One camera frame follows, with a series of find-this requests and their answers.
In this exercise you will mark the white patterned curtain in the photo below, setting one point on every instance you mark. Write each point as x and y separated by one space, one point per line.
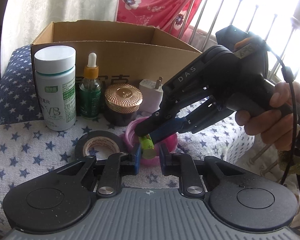
25 19

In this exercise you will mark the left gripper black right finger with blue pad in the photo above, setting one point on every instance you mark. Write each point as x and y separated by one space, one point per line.
196 176

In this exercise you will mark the white usb wall charger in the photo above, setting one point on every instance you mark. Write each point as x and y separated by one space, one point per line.
152 94

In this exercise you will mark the green dropper bottle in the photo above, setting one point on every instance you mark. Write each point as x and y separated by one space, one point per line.
90 89

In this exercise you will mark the white vitamin pill bottle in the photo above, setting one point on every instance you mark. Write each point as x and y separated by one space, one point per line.
55 83

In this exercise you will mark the metal railing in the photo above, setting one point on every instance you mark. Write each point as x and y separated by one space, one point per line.
275 21

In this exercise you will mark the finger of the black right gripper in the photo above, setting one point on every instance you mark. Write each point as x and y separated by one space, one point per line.
169 108

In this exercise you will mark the rose gold lid cream jar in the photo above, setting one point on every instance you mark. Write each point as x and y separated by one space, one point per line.
122 103

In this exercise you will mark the person's right hand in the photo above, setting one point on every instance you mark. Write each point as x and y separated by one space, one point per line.
273 128

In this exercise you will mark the green lighter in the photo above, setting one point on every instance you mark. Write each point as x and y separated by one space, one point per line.
147 147

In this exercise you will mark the red floral cloth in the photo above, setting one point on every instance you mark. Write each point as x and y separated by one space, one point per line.
171 16

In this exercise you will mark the pink plastic lid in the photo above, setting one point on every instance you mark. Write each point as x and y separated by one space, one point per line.
130 139

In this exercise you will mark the brown cardboard box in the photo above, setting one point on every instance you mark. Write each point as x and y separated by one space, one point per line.
126 53

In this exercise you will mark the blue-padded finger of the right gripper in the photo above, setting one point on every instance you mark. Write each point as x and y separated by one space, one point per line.
205 115

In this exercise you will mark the black electrical tape roll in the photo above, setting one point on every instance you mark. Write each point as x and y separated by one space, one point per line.
100 144

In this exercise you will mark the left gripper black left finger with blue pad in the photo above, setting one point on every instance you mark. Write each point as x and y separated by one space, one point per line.
103 176

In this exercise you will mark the blue white star cloth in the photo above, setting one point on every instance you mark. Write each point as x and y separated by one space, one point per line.
28 148

